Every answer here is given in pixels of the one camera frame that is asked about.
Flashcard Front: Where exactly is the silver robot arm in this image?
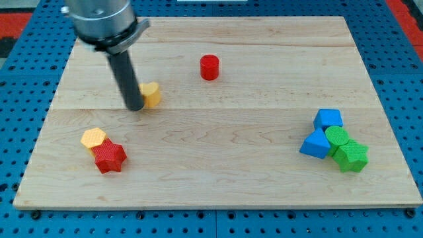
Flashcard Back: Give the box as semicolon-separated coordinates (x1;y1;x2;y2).
61;0;150;111

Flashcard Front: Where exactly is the green star block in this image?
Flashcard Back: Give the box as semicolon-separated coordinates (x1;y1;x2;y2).
332;139;369;173

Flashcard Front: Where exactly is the yellow hexagon block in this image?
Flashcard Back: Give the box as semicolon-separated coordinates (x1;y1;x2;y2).
80;128;108;156

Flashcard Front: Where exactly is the light wooden board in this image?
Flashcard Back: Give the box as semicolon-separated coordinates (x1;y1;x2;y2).
13;17;422;211

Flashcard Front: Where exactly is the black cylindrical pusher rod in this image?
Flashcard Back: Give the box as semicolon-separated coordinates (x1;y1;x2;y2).
107;51;144;111

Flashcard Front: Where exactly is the yellow heart block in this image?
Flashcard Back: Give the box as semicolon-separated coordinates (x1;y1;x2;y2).
139;81;161;108

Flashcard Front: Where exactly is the blue triangle block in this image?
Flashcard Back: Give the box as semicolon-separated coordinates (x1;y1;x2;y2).
299;128;330;159

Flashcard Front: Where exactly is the red star block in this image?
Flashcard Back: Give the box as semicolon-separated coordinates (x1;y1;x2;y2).
91;139;127;174

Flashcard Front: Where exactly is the blue pentagon block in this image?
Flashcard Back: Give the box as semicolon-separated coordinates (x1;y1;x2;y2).
313;108;344;131

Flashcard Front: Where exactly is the green cylinder block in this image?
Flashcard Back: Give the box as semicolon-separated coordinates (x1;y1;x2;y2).
325;126;350;157

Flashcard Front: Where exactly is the red cylinder block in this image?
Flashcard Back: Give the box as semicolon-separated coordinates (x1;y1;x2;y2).
200;54;219;81

